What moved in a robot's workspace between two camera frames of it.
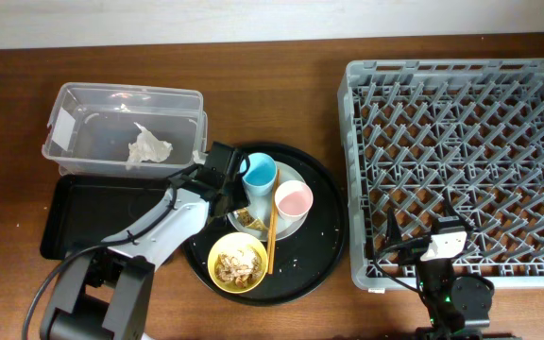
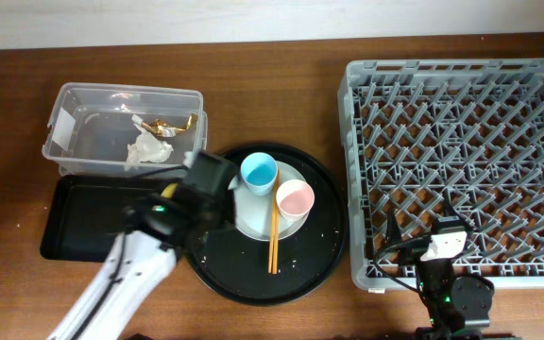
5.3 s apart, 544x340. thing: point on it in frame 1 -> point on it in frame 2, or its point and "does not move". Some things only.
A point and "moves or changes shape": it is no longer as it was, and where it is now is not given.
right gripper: x=394 y=234 does not move
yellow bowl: x=239 y=268 moves or changes shape
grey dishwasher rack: x=494 y=137 does not move
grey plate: x=283 y=228 -> x=252 y=212
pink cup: x=294 y=198 does not move
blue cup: x=261 y=178 does not move
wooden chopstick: x=274 y=226 does not move
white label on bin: x=63 y=129 does not move
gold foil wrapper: x=246 y=218 -> x=158 y=127
